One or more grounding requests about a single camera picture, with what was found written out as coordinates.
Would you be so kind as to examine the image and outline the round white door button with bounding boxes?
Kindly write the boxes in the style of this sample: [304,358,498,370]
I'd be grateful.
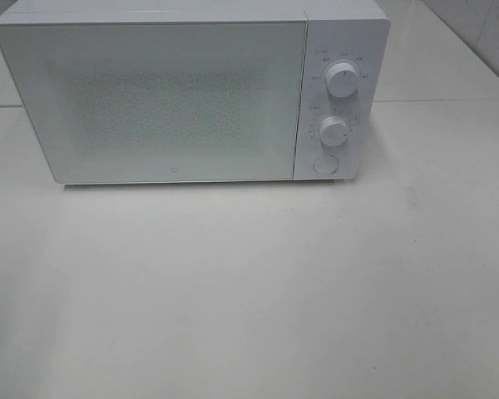
[313,155,339,175]

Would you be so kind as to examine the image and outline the white timer knob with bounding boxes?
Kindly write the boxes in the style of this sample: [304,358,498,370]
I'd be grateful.
[316,116,349,147]

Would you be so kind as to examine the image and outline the white microwave door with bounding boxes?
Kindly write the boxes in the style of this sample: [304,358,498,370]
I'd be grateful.
[0,22,305,184]

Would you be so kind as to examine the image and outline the upper white power knob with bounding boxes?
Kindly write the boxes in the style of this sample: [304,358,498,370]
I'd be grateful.
[324,59,360,98]

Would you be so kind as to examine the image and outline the white microwave oven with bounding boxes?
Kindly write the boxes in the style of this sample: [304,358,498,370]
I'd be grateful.
[0,1,390,183]

